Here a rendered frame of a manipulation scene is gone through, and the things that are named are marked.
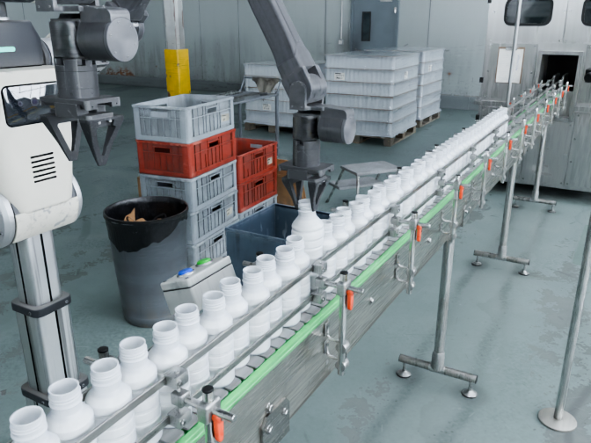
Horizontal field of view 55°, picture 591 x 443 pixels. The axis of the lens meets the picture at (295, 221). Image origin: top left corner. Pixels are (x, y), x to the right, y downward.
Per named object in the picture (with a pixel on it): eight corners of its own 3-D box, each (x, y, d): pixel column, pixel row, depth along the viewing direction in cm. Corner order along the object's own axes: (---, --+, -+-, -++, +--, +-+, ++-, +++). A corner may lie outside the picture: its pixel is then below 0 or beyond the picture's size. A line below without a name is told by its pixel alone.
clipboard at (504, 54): (520, 83, 519) (524, 47, 508) (493, 83, 530) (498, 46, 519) (521, 83, 522) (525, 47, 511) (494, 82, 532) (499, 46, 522)
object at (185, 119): (188, 144, 345) (186, 107, 338) (133, 139, 360) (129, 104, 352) (236, 127, 398) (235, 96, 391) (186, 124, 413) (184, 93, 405)
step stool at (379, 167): (368, 196, 548) (369, 154, 534) (404, 214, 495) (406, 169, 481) (324, 202, 530) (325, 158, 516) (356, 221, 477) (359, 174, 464)
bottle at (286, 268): (293, 330, 115) (292, 257, 109) (266, 324, 118) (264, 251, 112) (305, 316, 120) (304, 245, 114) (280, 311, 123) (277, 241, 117)
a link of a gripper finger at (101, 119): (94, 171, 81) (87, 105, 78) (61, 166, 84) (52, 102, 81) (129, 163, 87) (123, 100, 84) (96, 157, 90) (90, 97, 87)
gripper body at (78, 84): (87, 114, 79) (81, 59, 76) (39, 109, 83) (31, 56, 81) (122, 109, 84) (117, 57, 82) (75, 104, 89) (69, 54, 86)
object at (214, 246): (196, 277, 374) (193, 246, 367) (145, 267, 390) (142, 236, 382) (241, 245, 427) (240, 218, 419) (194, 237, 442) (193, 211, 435)
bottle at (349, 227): (325, 273, 141) (327, 210, 136) (333, 265, 147) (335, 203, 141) (349, 277, 139) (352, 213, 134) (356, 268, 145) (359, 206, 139)
